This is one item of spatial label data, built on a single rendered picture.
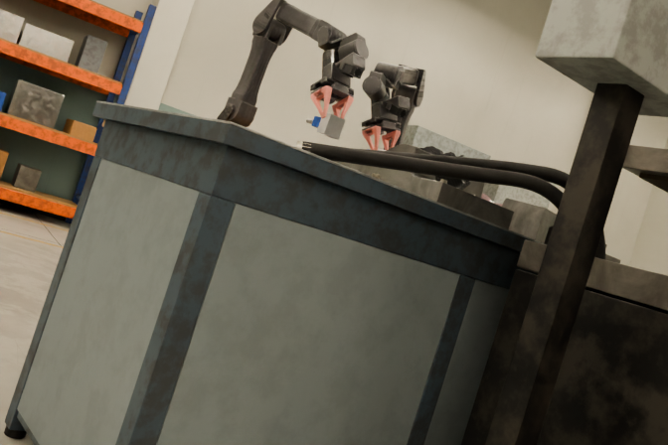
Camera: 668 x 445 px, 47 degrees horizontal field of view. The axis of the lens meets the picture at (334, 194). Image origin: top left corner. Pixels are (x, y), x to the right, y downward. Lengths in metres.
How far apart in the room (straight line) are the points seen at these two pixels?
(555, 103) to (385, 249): 8.33
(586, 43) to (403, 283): 0.61
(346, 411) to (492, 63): 7.80
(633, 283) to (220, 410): 0.79
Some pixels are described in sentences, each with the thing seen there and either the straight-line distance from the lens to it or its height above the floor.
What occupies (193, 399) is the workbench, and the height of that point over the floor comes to 0.32.
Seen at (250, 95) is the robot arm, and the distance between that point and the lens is 2.27.
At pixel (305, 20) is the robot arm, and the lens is 2.19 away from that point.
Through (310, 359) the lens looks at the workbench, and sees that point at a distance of 1.52.
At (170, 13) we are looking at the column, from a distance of 7.22.
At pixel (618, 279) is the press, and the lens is 1.54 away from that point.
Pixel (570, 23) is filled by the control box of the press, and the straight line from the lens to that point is 1.38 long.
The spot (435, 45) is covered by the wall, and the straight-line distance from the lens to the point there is 8.75.
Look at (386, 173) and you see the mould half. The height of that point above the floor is 0.85.
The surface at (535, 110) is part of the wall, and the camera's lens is 9.61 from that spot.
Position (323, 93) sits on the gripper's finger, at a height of 1.00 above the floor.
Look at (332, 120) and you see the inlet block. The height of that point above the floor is 0.94.
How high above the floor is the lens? 0.68
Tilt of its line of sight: 2 degrees up
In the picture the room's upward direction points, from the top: 18 degrees clockwise
